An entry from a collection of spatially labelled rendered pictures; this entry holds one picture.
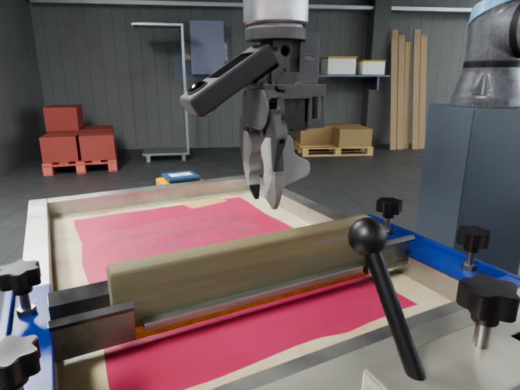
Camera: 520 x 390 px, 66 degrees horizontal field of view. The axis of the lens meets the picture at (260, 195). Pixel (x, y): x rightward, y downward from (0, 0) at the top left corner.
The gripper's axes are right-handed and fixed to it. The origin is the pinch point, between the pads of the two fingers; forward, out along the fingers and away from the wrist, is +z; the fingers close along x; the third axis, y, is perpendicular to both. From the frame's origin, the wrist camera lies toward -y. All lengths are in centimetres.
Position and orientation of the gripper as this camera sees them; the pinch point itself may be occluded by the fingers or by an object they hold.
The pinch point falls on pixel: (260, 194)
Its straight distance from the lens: 52.1
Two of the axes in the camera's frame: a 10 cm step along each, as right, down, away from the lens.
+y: 8.9, -1.3, 4.3
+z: 0.0, 9.6, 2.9
